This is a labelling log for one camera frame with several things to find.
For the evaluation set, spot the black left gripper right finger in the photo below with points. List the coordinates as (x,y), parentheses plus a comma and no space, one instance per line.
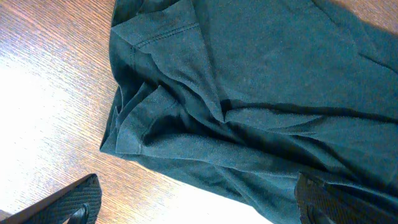
(320,202)

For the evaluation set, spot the dark green t-shirt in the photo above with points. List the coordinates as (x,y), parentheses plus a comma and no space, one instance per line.
(241,97)

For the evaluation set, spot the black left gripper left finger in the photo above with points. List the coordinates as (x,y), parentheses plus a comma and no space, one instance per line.
(79,202)

